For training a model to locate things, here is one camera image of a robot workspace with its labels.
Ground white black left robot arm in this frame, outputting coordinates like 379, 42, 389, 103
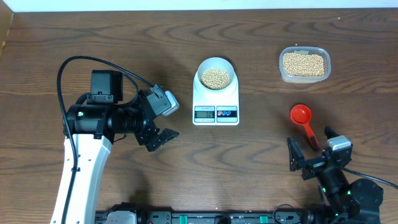
51, 70, 179, 223

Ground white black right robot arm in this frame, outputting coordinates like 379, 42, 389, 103
287, 126, 384, 223

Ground soybeans in grey bowl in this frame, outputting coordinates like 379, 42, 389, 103
201, 67, 230, 90

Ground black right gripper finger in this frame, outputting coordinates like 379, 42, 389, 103
324, 126, 340, 139
287, 138, 305, 172

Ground red plastic measuring scoop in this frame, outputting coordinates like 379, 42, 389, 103
289, 104, 320, 151

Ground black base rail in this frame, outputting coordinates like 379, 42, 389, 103
94, 202, 330, 224

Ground clear container of soybeans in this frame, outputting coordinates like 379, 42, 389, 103
279, 46, 331, 84

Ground white digital kitchen scale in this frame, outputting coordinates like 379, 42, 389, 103
192, 73, 239, 126

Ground grey plastic bowl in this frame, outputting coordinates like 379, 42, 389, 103
196, 57, 238, 91

